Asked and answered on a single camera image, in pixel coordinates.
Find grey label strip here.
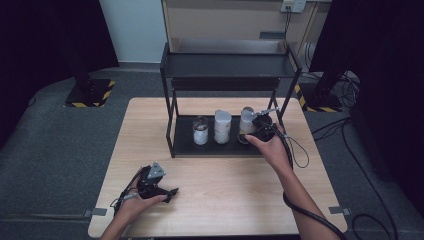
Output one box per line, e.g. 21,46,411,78
259,31,286,40

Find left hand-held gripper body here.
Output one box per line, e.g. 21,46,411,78
135,161,167,201

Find person's left hand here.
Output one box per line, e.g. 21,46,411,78
114,166,168,222

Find black socket cable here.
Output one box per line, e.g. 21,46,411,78
283,6,292,44

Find tangle of floor cables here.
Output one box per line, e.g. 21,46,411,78
299,43,363,109

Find person's right hand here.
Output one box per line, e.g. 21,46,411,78
244,122,295,172

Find black curtain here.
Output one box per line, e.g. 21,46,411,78
0,0,120,144
309,0,424,209

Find black metal shelf rack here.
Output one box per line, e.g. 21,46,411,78
159,41,303,159

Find hand-held gripper cable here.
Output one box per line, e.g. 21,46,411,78
111,167,148,218
264,122,348,240

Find right hand-held gripper cable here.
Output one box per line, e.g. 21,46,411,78
264,122,348,240

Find black floor cable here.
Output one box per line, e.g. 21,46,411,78
311,116,400,240

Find glass jar with metal lid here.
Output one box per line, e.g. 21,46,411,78
192,115,210,146

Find left hand-held gripper cable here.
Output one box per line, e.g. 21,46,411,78
111,167,148,218

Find grey tape strip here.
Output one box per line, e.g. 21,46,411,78
328,206,352,216
83,207,108,218

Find black stand with striped base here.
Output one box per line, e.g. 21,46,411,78
59,33,117,109
293,63,349,113

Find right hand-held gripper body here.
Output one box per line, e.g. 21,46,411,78
251,106,281,143

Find white-lidded jar with yellow contents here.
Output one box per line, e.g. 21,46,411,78
238,107,258,145

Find white wall socket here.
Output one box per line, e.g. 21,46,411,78
280,0,307,14

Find white-lidded jar with white contents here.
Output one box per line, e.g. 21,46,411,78
213,109,233,145

